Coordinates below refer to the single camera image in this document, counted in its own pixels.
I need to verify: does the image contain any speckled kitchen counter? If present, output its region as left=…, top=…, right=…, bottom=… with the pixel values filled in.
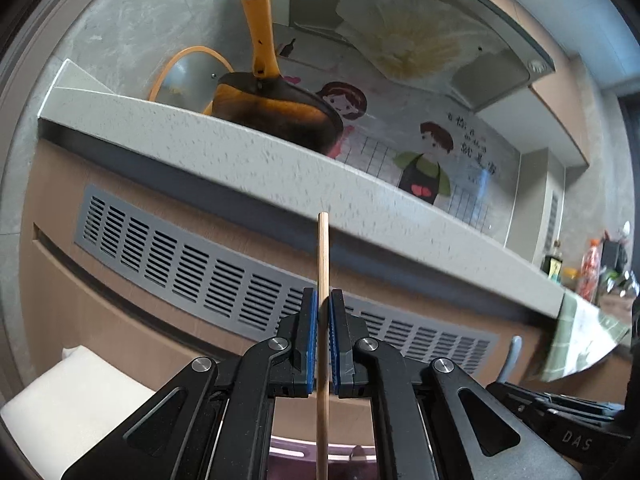
left=37, top=57, right=567, bottom=320

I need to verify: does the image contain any grey vent grille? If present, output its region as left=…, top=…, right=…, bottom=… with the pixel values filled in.
left=75, top=184, right=501, bottom=377

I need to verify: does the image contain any glass range hood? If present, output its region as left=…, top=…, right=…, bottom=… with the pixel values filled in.
left=255, top=0, right=557, bottom=112

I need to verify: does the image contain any orange-rimmed glass pan lid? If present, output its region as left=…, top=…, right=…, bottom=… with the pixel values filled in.
left=148, top=46, right=236, bottom=116

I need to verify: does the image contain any orange plastic bottle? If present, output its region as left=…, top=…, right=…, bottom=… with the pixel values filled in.
left=579, top=239, right=602, bottom=302

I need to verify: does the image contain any green checked cloth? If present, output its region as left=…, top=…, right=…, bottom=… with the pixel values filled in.
left=541, top=291, right=632, bottom=382

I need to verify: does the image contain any orange frying pan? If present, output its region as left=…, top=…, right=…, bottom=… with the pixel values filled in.
left=212, top=0, right=346, bottom=157

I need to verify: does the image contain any cartoon wall sticker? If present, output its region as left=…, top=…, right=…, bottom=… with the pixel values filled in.
left=279, top=55, right=517, bottom=242

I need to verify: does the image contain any purple utensil holder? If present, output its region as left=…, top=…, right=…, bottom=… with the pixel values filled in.
left=269, top=436, right=377, bottom=480

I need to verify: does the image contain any grey-blue utensil handle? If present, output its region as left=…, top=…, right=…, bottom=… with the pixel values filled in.
left=497, top=336, right=524, bottom=385

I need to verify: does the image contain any wooden cabinet front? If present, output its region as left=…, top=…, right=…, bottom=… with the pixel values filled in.
left=20, top=137, right=551, bottom=448

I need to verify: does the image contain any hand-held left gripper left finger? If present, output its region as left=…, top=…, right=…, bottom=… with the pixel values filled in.
left=60, top=287, right=321, bottom=480

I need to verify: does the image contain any wooden chopstick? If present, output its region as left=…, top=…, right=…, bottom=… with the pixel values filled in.
left=316, top=212, right=331, bottom=480

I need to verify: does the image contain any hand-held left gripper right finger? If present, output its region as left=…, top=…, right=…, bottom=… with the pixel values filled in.
left=329, top=289, right=582, bottom=480

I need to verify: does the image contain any dark glass bottle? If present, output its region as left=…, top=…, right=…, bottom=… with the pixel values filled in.
left=542, top=241, right=566, bottom=281

